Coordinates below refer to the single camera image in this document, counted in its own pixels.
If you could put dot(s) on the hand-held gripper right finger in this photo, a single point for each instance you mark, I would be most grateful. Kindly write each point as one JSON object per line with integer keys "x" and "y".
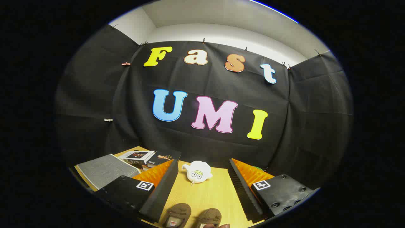
{"x": 242, "y": 190}

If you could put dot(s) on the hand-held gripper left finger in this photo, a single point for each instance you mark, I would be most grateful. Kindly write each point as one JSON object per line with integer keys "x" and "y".
{"x": 161, "y": 193}

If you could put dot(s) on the brown fuzzy shoe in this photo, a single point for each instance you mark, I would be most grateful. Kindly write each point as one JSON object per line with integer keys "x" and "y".
{"x": 178, "y": 212}
{"x": 210, "y": 215}

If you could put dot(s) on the grey fabric storage box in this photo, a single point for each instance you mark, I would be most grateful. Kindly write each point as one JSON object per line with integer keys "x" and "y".
{"x": 104, "y": 169}

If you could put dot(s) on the brown-edged stacked book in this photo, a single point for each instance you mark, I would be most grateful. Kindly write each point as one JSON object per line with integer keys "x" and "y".
{"x": 145, "y": 167}

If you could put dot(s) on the dark blue hardcover book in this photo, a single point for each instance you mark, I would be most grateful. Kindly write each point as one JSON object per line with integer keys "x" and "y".
{"x": 166, "y": 155}

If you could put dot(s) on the white plush toy with eyes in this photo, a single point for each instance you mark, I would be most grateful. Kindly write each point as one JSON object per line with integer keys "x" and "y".
{"x": 197, "y": 171}

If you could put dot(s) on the white boxed book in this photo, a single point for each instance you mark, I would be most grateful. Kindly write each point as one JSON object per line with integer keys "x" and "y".
{"x": 136, "y": 155}

